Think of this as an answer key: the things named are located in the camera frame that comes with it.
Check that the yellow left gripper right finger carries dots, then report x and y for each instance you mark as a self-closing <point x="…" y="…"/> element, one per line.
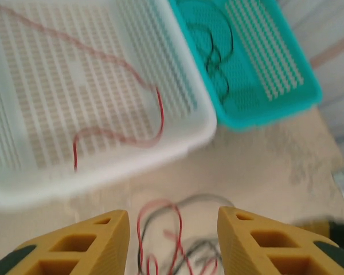
<point x="240" y="243"/>

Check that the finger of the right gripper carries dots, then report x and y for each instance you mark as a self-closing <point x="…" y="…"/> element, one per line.
<point x="341" y="232"/>

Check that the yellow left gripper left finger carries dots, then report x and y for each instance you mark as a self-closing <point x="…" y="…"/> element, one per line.
<point x="103" y="246"/>

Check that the white plastic basket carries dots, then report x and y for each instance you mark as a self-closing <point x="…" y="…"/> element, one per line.
<point x="175" y="160"/>

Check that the teal plastic basket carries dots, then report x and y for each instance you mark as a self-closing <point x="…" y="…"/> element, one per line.
<point x="261" y="114"/>

